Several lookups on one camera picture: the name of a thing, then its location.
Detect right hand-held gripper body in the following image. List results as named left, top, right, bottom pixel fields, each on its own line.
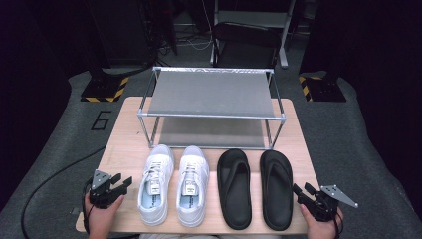
left=307, top=184, right=359, bottom=223

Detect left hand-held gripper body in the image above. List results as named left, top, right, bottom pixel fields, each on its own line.
left=89, top=169, right=122, bottom=210

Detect black flip-flop slipper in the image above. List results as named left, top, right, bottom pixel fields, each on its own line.
left=259, top=149, right=295, bottom=232
left=216, top=147, right=253, bottom=231

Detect white sneaker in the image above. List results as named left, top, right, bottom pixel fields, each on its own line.
left=136, top=143, right=176, bottom=227
left=175, top=144, right=211, bottom=229

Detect metal shoe rack grey shelves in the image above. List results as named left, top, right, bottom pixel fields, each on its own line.
left=136, top=66, right=287, bottom=150

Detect person's right hand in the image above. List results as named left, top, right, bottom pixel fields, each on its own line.
left=299, top=202, right=345, bottom=239

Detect person's left hand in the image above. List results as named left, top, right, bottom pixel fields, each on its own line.
left=84, top=194, right=126, bottom=239

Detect grey floor mat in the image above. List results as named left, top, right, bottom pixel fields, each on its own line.
left=0, top=63, right=422, bottom=239

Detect black stand with striped base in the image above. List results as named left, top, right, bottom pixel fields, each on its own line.
left=298, top=0, right=347, bottom=103
left=80, top=0, right=129, bottom=104

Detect left hand-held gripper black cable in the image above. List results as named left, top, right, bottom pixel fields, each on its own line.
left=82, top=178, right=94, bottom=235

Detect hand-held gripper black cable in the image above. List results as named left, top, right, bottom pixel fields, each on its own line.
left=82, top=178, right=94, bottom=235
left=332, top=207, right=343, bottom=239

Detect right hand-held gripper black cable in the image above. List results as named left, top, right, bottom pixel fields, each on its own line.
left=332, top=207, right=343, bottom=239

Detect long black floor cable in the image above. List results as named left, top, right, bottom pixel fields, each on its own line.
left=20, top=145, right=106, bottom=239

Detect white desk frame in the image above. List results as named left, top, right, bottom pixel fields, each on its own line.
left=208, top=0, right=298, bottom=70

